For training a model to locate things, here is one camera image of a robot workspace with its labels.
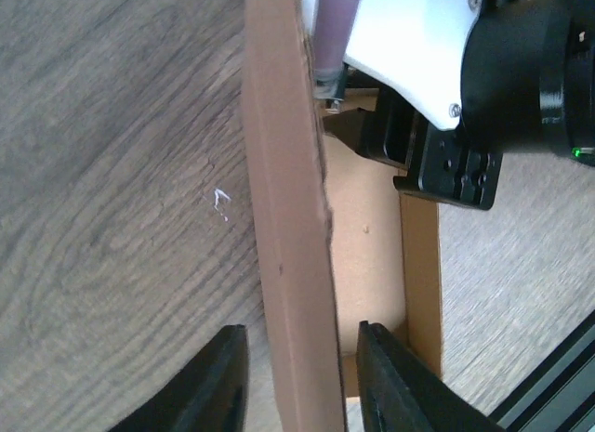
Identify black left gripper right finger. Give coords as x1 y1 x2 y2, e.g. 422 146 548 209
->
356 321 503 432

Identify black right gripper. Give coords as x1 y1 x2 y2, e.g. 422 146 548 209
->
323 90 502 211

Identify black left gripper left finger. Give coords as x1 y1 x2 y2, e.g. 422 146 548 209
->
112 324 249 431

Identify cardboard box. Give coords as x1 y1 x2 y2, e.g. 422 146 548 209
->
241 0 443 431

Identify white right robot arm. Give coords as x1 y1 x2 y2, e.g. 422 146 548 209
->
324 0 594 210

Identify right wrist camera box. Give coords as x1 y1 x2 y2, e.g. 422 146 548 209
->
297 0 483 131

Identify black aluminium frame rail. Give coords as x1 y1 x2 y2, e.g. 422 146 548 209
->
489 314 595 431

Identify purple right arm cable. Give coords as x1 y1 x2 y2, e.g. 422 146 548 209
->
311 0 364 103

